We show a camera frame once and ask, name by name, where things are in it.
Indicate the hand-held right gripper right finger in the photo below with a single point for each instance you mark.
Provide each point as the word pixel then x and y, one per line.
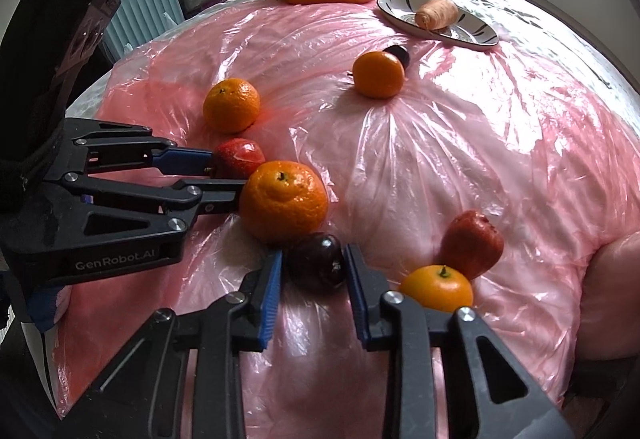
pixel 356 299

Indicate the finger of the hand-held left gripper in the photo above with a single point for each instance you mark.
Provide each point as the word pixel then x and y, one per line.
pixel 220 199
pixel 185 159

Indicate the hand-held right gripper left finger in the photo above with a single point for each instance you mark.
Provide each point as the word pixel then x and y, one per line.
pixel 272 299

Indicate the red wax apple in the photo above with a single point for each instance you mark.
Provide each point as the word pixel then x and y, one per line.
pixel 471 244
pixel 241 158

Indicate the dark plum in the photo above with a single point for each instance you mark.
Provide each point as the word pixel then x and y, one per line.
pixel 317 264
pixel 399 54

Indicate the large orange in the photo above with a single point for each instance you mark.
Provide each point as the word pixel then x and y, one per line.
pixel 283 206

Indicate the small orange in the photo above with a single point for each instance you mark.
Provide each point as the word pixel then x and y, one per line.
pixel 436 289
pixel 231 105
pixel 378 74

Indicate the light blue suitcase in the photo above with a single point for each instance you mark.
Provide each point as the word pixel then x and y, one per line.
pixel 142 11

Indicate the pink plastic sheet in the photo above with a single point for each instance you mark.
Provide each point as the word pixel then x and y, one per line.
pixel 450 144

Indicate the striped white plate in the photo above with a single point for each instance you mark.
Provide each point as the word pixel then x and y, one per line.
pixel 395 9

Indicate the carrot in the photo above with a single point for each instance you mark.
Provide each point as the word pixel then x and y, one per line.
pixel 436 13

